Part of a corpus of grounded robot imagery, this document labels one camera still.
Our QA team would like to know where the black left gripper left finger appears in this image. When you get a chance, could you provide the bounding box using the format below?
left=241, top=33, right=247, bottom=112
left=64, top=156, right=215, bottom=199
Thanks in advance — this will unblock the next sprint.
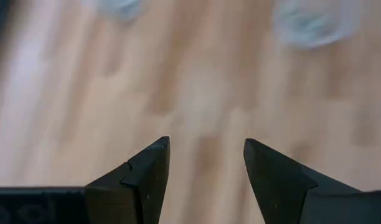
left=83, top=136, right=171, bottom=224

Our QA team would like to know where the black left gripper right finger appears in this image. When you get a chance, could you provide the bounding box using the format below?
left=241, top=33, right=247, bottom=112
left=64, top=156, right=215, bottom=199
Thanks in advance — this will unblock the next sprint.
left=243, top=138, right=365, bottom=224

